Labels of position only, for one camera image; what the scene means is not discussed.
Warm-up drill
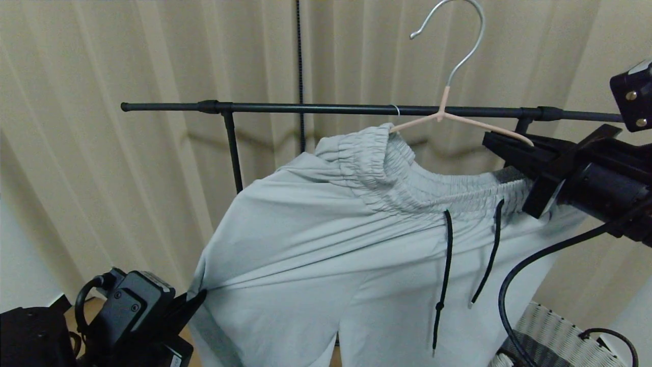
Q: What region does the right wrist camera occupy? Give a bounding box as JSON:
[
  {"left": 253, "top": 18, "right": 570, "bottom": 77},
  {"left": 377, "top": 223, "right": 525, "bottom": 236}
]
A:
[{"left": 609, "top": 58, "right": 652, "bottom": 134}]

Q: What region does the black clothes rack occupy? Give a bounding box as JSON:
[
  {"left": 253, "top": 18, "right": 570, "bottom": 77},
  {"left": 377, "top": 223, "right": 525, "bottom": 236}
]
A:
[{"left": 120, "top": 99, "right": 625, "bottom": 195}]

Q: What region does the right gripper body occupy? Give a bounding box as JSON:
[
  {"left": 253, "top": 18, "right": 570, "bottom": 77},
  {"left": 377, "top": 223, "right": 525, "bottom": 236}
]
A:
[{"left": 522, "top": 124, "right": 652, "bottom": 247}]

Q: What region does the black cable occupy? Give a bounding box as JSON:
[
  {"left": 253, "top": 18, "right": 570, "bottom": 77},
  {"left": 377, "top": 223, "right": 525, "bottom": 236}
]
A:
[
  {"left": 74, "top": 274, "right": 114, "bottom": 341},
  {"left": 498, "top": 198, "right": 652, "bottom": 367}
]

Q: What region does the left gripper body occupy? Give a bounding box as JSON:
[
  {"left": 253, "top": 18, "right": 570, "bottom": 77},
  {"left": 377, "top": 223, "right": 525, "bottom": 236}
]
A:
[{"left": 113, "top": 321, "right": 195, "bottom": 367}]

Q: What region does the black beaded cord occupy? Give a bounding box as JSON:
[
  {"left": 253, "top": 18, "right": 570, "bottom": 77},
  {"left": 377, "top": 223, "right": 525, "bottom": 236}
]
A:
[{"left": 295, "top": 0, "right": 307, "bottom": 154}]

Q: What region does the pale grey garment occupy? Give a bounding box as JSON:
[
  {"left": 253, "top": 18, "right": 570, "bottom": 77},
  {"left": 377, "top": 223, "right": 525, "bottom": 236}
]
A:
[{"left": 186, "top": 122, "right": 591, "bottom": 367}]

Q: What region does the white laundry basket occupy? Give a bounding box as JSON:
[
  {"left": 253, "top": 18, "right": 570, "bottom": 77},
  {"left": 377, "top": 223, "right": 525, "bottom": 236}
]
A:
[{"left": 489, "top": 301, "right": 639, "bottom": 367}]

